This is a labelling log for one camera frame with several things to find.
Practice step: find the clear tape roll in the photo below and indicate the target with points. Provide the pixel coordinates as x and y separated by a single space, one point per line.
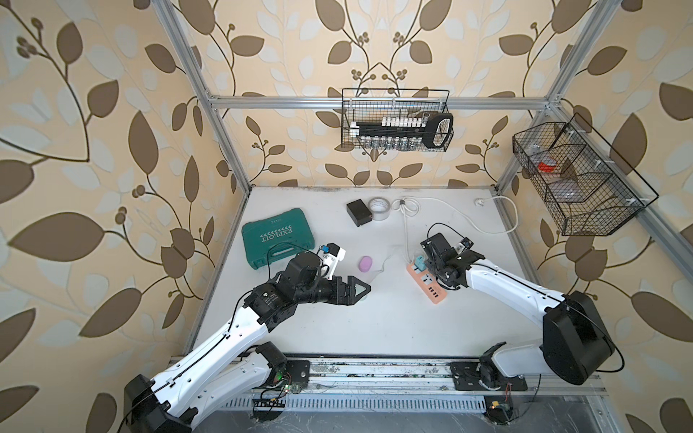
380 208

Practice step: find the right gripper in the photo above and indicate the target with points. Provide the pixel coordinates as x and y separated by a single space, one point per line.
430 264

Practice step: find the teal charger plug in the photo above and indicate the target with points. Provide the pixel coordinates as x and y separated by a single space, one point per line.
420 263

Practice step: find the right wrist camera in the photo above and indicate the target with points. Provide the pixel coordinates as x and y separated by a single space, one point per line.
464 245

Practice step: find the black box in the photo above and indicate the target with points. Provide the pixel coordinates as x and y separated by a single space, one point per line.
359 212

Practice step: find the wire basket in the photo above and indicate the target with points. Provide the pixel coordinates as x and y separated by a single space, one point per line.
595 190
372 104

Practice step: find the red white item in basket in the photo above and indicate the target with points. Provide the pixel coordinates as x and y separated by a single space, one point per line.
546 164

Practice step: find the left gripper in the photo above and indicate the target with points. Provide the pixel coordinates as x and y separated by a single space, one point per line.
346 299

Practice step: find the green tool case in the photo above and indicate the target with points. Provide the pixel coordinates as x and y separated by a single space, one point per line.
272 239

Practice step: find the black white tool set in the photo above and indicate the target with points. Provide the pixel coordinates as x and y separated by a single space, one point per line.
432 132

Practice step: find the orange power strip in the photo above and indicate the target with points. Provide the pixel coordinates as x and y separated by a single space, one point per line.
424 278

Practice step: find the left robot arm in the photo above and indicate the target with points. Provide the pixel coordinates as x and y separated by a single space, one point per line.
236 359

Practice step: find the back wire basket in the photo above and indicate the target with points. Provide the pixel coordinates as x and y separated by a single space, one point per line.
372 104

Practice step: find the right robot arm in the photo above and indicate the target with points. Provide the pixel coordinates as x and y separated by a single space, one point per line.
574 342

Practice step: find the right wire basket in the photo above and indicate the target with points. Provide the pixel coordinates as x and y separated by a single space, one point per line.
595 190

